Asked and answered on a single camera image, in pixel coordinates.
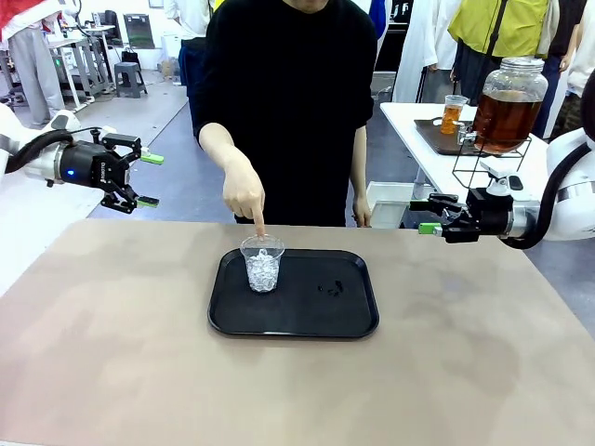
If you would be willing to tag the person in black shirt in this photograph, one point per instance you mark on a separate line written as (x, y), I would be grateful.
(288, 93)

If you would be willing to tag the person's right hand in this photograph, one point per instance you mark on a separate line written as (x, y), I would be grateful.
(244, 190)

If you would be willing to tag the dark rectangular panel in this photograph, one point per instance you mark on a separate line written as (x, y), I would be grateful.
(139, 30)

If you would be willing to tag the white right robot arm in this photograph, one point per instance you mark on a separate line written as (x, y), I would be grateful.
(574, 204)

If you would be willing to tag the grey plastic stool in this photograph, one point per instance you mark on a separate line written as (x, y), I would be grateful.
(130, 79)

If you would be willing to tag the person's left hand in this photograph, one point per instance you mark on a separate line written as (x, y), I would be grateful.
(361, 211)

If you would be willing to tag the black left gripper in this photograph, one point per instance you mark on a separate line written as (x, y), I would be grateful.
(86, 165)

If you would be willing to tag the white standing desk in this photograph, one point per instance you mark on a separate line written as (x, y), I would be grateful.
(81, 46)

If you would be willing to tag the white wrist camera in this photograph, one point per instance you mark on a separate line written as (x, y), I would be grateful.
(499, 181)
(65, 121)

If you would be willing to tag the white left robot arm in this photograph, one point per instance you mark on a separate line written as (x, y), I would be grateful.
(44, 162)

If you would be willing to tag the mannequin with white coat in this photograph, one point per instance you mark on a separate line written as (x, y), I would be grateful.
(418, 46)

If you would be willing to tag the person's left forearm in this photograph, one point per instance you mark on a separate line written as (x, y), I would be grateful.
(359, 162)

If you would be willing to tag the brown serving tray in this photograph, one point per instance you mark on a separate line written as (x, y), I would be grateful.
(434, 137)

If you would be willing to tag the mannequin with yellow jacket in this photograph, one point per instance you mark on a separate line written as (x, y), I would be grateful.
(502, 28)

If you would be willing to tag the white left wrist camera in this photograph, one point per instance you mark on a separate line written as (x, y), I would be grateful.
(65, 121)

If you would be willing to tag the black plastic tray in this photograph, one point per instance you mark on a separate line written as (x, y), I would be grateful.
(302, 316)

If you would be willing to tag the clear plastic iced cup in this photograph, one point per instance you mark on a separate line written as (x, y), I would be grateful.
(452, 118)
(262, 274)

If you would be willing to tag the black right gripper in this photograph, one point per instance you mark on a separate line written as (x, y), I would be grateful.
(493, 213)

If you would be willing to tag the white side table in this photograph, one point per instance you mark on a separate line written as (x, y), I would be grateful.
(400, 116)

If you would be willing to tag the translucent plastic bin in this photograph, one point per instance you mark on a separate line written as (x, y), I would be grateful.
(390, 195)

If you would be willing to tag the person's right forearm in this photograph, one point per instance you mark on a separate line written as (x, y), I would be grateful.
(218, 144)

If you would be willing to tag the mannequin with navy skirt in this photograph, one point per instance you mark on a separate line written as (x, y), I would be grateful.
(186, 18)

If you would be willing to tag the person in grey trousers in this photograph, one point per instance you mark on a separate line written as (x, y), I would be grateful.
(35, 69)

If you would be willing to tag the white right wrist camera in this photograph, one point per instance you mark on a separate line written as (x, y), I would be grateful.
(499, 181)

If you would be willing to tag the glass tea dispenser jar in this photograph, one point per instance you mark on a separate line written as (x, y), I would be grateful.
(506, 116)

